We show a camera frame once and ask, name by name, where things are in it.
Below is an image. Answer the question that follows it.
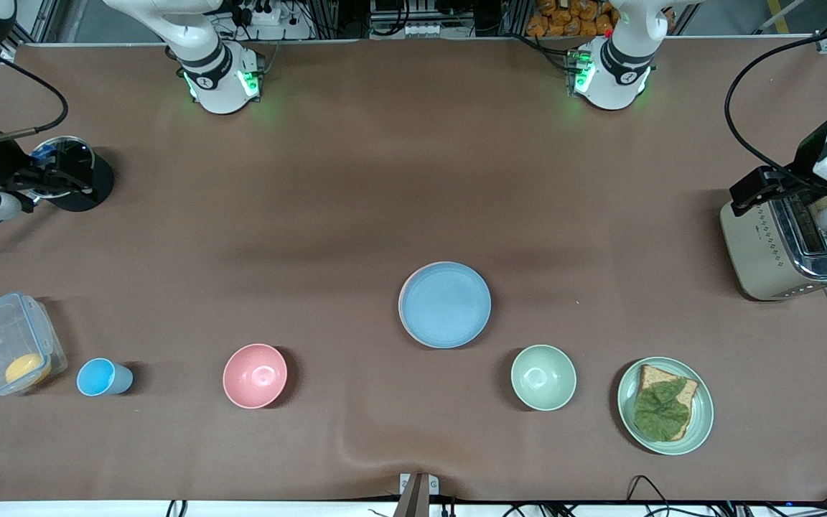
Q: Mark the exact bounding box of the blue plate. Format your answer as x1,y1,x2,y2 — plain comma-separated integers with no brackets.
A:
400,262,492,350

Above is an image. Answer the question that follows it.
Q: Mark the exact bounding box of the glass lid with blue knob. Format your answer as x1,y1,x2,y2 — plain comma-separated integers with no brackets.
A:
28,138,95,199

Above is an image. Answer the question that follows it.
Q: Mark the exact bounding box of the beige chrome toaster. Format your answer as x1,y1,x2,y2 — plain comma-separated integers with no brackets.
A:
719,183,827,301

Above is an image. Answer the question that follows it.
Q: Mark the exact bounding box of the yellow round food piece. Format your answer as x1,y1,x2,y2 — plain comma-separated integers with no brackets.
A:
4,353,52,387

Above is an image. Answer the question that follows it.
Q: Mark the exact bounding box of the blue cup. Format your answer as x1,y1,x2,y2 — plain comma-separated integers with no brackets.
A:
76,358,134,397

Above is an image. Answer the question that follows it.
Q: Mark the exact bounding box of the brown bread slice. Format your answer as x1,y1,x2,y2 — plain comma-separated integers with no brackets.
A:
636,365,699,441

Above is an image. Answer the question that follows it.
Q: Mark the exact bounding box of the green plate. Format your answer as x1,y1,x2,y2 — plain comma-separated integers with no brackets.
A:
617,357,714,456

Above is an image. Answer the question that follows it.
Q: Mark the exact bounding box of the green lettuce leaf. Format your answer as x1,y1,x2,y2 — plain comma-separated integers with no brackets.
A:
633,379,692,442

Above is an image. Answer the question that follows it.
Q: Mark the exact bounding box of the bag of orange buns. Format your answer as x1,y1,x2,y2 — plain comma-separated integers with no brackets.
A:
526,0,617,38

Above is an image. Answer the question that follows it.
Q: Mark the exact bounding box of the white power strip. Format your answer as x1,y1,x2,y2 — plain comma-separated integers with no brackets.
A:
236,0,284,27

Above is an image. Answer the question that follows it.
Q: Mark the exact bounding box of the pink bowl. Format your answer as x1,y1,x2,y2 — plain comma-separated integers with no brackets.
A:
223,344,289,409

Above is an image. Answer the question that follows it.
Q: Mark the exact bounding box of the green bowl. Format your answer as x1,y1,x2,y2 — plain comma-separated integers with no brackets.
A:
511,345,577,411

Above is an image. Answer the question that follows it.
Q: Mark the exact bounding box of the brown table mat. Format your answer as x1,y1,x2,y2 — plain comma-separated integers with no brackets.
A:
0,39,827,503

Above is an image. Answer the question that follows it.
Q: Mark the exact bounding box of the black pot with blue handle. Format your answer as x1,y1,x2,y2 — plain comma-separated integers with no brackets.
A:
0,136,115,247

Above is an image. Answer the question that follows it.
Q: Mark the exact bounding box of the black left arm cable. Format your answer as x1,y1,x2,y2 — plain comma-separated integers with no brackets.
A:
724,27,827,189

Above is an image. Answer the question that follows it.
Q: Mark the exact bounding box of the black looped cable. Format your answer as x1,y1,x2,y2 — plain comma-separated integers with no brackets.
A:
625,475,674,512

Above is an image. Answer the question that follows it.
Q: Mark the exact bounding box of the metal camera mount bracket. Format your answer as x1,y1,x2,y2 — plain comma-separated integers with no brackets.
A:
393,472,440,517

